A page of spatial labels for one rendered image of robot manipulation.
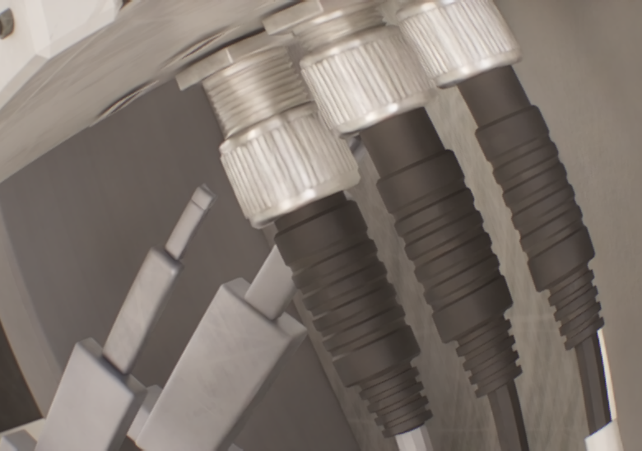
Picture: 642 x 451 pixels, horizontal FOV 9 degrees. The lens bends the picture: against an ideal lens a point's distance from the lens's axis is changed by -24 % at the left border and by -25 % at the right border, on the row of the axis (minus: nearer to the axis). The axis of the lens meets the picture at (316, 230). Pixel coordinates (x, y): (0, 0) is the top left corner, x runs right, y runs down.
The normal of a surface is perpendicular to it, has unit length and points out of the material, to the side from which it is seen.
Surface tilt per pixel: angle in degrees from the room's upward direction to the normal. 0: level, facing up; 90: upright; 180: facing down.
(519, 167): 55
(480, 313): 45
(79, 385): 62
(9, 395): 39
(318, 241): 50
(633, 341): 90
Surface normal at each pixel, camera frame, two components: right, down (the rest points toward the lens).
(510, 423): 0.00, 0.06
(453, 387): -0.84, 0.38
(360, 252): 0.57, -0.28
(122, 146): 0.33, -0.18
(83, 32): 0.53, 0.52
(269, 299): -0.44, 0.18
